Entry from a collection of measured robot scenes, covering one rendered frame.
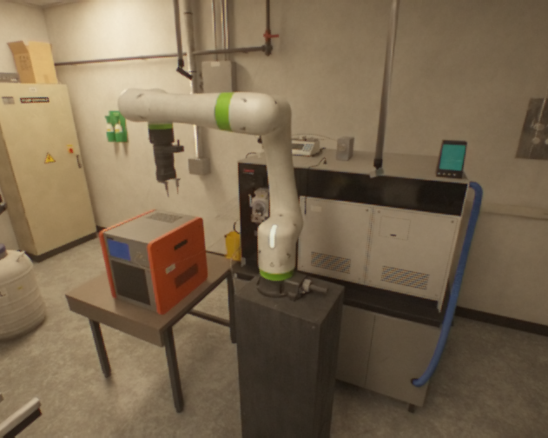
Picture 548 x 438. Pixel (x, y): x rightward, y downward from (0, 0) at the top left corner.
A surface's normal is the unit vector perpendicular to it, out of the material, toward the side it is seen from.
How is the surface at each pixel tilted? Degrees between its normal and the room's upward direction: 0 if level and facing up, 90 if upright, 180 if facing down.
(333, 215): 90
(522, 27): 90
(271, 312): 90
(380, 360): 90
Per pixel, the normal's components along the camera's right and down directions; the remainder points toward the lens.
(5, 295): 0.76, 0.23
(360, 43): -0.41, 0.33
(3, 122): 0.91, 0.14
